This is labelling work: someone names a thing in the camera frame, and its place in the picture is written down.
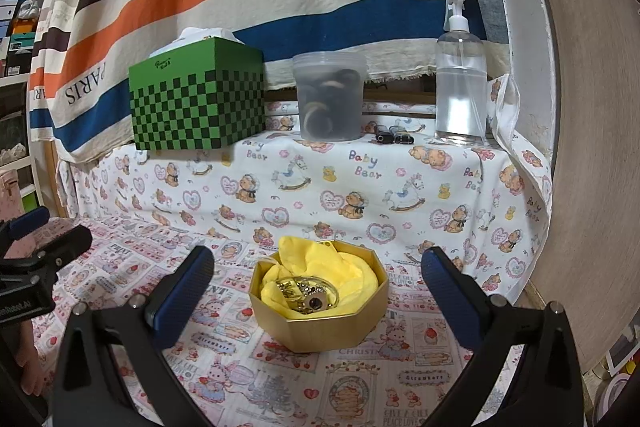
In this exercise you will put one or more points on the white tape roll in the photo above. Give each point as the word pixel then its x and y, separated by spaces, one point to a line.
pixel 620 382

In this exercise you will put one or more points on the white tissue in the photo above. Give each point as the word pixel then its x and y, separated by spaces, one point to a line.
pixel 200 35

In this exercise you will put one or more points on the green storage bin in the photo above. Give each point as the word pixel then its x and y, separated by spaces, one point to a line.
pixel 30 197

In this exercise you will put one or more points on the clear spray bottle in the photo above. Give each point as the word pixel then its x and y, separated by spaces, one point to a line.
pixel 460 82

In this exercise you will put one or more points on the gold hexagonal box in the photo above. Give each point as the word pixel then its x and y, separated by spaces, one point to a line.
pixel 320 333

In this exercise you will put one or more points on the yellow cloth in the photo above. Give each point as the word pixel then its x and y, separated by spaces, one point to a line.
pixel 310 257

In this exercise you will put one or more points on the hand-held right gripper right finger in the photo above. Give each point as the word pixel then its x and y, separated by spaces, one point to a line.
pixel 450 299

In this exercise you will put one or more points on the bear print white cloth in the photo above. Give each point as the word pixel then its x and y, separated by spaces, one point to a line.
pixel 350 187

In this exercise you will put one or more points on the translucent plastic container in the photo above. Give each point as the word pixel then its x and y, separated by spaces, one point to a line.
pixel 330 107

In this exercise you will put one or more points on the small black device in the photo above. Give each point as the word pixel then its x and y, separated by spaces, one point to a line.
pixel 404 138
pixel 385 137

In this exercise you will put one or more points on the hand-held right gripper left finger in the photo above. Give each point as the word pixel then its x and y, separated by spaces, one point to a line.
pixel 184 294

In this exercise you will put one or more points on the patchwork print pink cloth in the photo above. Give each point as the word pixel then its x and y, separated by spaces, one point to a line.
pixel 300 382

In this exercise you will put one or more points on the green checkered box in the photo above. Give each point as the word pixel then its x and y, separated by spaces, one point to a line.
pixel 200 107

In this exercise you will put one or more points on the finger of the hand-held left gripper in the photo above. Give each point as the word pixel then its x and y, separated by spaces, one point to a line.
pixel 30 219
pixel 65 244

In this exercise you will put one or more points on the stack of storage boxes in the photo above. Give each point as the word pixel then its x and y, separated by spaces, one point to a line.
pixel 22 32

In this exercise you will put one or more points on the pink bag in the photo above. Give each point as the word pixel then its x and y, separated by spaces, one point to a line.
pixel 10 197

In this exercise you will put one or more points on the small gold charm jewelry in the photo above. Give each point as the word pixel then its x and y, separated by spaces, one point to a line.
pixel 289 291

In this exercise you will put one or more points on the person's left hand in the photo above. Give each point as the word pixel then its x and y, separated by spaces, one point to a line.
pixel 32 357

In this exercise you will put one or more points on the thin gold bangle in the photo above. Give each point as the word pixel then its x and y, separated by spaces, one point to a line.
pixel 321 279

